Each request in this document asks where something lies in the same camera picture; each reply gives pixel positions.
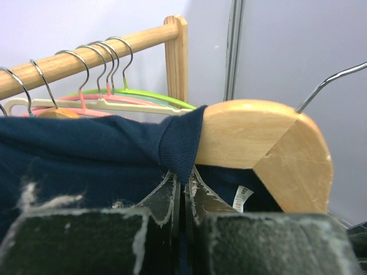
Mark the pink plastic hanger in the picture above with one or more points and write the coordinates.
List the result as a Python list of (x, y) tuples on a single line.
[(109, 95), (83, 110)]

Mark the cream plastic hanger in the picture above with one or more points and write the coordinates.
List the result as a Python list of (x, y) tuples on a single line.
[(95, 105)]

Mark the wooden hanger with bar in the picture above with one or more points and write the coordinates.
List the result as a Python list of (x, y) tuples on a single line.
[(54, 112)]

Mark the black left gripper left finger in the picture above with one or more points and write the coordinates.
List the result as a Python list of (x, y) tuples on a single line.
[(137, 240)]

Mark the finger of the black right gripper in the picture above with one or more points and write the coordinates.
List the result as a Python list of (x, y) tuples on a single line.
[(357, 237)]

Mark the turquoise plastic hanger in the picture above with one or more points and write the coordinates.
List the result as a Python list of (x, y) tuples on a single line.
[(29, 107)]

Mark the navy blue t shirt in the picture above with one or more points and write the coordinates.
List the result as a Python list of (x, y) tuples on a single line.
[(92, 163)]

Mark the peach orange plastic hanger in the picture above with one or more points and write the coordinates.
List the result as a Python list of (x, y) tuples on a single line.
[(3, 111)]

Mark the lime green hanger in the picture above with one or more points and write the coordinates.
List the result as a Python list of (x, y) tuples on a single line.
[(115, 65)]

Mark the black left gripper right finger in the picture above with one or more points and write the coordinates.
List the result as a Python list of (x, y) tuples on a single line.
[(234, 226)]

